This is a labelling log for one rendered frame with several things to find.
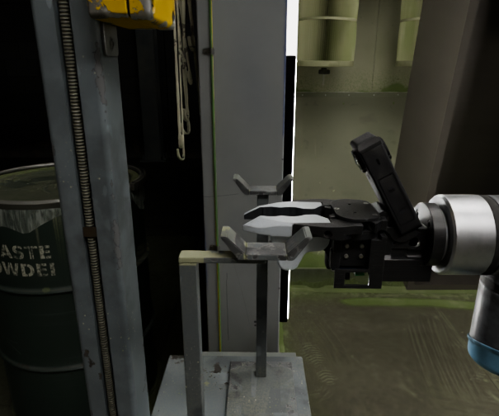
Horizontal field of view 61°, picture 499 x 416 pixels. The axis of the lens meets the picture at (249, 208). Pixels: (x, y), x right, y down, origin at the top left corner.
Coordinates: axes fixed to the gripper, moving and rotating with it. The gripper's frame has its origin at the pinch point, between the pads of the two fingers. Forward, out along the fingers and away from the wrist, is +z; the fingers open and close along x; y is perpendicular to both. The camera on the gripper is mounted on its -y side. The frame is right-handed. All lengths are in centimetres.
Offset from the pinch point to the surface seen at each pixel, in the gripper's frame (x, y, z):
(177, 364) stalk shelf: 12.9, 30.4, 12.6
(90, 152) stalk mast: -3.5, -7.8, 16.5
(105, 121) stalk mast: -3.2, -10.7, 14.7
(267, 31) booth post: 47, -22, -2
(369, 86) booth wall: 235, -4, -71
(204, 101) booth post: 46.5, -9.0, 11.0
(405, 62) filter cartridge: 204, -18, -81
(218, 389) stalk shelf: 7.4, 30.4, 5.5
